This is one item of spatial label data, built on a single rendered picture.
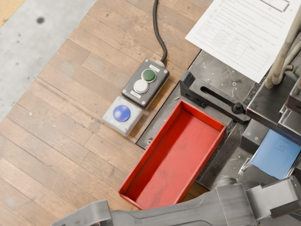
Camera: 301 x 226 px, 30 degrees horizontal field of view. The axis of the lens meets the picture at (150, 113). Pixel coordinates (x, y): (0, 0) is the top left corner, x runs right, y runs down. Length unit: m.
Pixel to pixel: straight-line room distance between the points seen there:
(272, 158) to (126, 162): 0.33
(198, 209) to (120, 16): 0.70
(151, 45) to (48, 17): 1.20
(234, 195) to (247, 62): 0.53
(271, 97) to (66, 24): 1.55
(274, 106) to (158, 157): 0.33
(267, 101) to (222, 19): 0.40
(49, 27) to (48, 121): 1.20
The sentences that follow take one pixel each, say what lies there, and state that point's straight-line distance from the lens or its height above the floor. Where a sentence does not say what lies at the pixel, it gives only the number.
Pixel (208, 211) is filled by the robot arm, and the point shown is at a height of 1.27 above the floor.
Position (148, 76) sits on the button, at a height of 0.94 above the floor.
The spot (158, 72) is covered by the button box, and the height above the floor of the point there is 0.93.
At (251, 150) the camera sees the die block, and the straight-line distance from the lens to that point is 1.26.
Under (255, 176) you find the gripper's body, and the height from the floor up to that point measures 1.10.
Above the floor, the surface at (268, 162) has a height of 0.99.
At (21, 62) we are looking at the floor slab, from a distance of 2.46.
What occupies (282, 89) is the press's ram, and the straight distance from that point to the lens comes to 1.08.
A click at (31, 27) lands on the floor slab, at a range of 2.53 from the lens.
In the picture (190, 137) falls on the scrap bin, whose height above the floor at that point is 0.91.
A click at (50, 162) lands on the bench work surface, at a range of 1.31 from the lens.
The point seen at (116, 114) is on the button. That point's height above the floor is 0.94.
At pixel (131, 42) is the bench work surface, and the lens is 1.39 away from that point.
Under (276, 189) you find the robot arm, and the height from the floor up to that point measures 1.22.
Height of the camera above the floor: 2.13
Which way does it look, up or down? 69 degrees down
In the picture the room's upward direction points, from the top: 12 degrees counter-clockwise
